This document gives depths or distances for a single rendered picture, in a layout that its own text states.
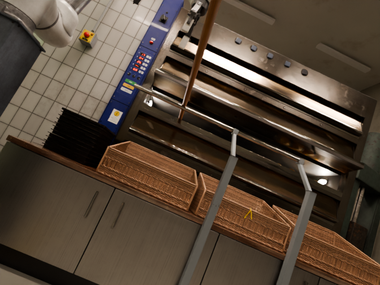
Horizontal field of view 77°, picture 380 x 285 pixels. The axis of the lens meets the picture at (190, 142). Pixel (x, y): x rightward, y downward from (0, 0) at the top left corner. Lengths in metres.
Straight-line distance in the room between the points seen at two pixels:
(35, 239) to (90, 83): 1.17
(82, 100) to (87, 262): 1.17
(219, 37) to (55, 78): 1.38
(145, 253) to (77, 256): 0.33
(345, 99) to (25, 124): 2.63
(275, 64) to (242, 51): 0.32
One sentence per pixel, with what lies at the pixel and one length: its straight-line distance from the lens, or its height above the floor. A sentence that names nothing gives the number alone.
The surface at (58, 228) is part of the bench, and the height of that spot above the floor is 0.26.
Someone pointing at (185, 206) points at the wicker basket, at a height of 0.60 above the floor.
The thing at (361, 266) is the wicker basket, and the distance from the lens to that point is 1.85.
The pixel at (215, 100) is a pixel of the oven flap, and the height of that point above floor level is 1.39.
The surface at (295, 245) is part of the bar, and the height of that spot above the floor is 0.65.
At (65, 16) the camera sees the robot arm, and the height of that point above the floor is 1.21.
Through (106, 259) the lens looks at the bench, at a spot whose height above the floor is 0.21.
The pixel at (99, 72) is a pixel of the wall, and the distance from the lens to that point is 2.09.
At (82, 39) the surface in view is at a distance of 2.17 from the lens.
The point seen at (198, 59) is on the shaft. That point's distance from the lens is 1.01.
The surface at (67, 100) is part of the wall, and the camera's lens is 2.07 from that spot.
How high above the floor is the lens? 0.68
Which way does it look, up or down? 11 degrees up
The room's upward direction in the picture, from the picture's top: 24 degrees clockwise
